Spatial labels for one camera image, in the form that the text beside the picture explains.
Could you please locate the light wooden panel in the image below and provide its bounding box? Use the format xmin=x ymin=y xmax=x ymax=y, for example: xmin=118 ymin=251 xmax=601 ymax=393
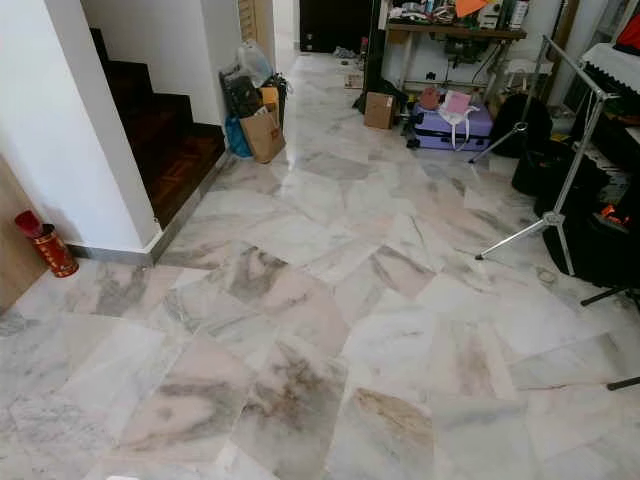
xmin=0 ymin=158 xmax=51 ymax=311

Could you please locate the red tin canister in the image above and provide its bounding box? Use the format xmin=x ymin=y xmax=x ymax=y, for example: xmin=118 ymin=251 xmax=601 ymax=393
xmin=15 ymin=210 xmax=80 ymax=279

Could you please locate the dark wooden staircase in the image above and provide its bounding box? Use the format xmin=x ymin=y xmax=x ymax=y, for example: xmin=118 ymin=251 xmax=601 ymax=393
xmin=90 ymin=27 xmax=228 ymax=230

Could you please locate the blue bag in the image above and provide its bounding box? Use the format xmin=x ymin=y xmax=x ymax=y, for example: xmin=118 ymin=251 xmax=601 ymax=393
xmin=226 ymin=118 xmax=253 ymax=159

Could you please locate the brown paper bag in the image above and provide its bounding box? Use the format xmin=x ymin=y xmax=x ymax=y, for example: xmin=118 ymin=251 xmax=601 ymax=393
xmin=240 ymin=107 xmax=288 ymax=165

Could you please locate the clear plastic bag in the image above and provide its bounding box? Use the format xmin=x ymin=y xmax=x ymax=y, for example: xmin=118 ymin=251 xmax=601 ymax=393
xmin=236 ymin=40 xmax=275 ymax=87

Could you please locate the small plain cardboard box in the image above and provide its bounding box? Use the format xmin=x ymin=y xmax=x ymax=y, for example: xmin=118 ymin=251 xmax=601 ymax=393
xmin=364 ymin=92 xmax=398 ymax=131

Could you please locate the purple suitcase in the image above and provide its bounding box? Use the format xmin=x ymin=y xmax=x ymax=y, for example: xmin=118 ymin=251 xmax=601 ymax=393
xmin=407 ymin=101 xmax=495 ymax=153

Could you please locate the small brown bag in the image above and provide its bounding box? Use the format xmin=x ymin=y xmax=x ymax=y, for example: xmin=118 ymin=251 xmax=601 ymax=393
xmin=417 ymin=87 xmax=443 ymax=112

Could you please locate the pink and white bag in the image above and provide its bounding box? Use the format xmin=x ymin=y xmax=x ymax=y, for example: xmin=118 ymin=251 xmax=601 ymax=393
xmin=438 ymin=90 xmax=475 ymax=127

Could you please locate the wooden shelf table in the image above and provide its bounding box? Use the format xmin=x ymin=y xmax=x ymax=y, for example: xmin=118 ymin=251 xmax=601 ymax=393
xmin=384 ymin=22 xmax=529 ymax=97

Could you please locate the black backpack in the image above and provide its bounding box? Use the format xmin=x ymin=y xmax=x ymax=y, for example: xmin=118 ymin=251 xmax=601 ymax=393
xmin=492 ymin=92 xmax=555 ymax=159

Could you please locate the white stool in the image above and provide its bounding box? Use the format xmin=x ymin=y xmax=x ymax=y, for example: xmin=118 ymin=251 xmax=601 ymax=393
xmin=502 ymin=58 xmax=555 ymax=99

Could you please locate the silver keyboard stand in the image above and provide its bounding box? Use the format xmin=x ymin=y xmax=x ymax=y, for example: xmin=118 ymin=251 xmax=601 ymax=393
xmin=474 ymin=35 xmax=623 ymax=278

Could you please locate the large black bag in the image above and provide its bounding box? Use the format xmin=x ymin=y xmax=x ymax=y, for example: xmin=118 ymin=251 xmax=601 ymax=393
xmin=510 ymin=135 xmax=640 ymax=289

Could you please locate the black stand leg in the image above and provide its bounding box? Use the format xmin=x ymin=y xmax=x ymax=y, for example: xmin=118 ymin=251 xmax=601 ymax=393
xmin=579 ymin=286 xmax=640 ymax=307

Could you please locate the white keyboard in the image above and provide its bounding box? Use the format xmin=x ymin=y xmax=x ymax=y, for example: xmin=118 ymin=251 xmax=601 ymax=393
xmin=579 ymin=42 xmax=640 ymax=99

